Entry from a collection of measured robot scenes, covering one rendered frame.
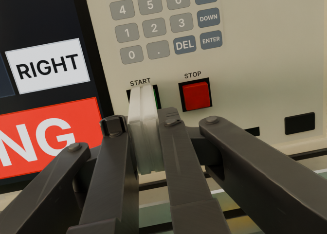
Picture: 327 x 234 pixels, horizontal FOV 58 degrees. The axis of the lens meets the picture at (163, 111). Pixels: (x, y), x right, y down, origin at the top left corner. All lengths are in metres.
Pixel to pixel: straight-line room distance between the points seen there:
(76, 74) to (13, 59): 0.04
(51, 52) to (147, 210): 0.13
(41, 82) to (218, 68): 0.13
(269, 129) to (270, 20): 0.08
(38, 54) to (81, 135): 0.06
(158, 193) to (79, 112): 0.08
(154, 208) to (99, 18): 0.14
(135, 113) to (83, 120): 0.08
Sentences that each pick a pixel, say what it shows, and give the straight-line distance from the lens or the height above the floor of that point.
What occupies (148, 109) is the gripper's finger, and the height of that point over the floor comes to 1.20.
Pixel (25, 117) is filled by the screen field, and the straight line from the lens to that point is 0.24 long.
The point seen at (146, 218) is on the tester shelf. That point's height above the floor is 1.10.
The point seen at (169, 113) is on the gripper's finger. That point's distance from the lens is 0.17.
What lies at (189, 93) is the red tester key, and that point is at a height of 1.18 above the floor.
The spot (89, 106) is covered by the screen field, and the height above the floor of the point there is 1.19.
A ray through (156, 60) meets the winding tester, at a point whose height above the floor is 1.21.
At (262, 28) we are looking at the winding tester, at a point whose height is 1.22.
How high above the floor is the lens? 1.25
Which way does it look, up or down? 20 degrees down
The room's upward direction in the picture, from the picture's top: 10 degrees counter-clockwise
